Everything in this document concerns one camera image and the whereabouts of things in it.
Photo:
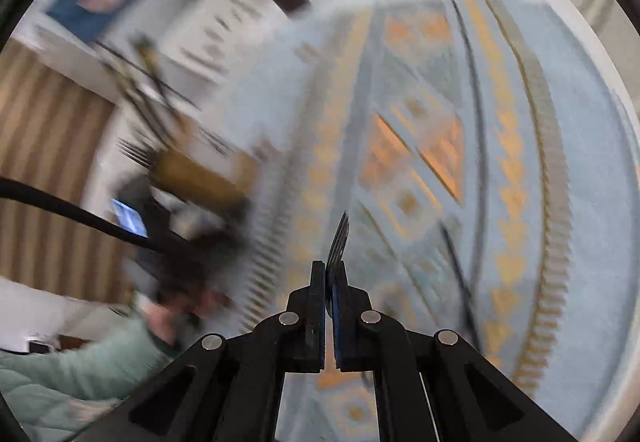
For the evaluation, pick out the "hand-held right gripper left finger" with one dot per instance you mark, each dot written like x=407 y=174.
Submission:
x=315 y=317

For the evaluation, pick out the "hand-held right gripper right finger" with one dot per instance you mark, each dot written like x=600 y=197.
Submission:
x=341 y=322

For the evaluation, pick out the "wooden utensil holder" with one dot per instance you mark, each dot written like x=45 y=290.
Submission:
x=200 y=177

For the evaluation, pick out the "metal fork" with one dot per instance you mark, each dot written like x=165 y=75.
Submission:
x=135 y=152
x=339 y=242

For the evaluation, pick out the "black chopstick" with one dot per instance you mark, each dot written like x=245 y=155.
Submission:
x=460 y=277

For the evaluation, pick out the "person's left forearm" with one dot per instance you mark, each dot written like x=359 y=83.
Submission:
x=75 y=382

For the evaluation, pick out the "person's left hand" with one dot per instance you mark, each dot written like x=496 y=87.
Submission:
x=200 y=302

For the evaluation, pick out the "brown striped curtain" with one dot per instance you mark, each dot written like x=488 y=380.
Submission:
x=45 y=162

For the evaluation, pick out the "patterned blue tablecloth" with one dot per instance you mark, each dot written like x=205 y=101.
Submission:
x=425 y=172

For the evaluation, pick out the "white dining chair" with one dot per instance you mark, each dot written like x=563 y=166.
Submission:
x=225 y=27

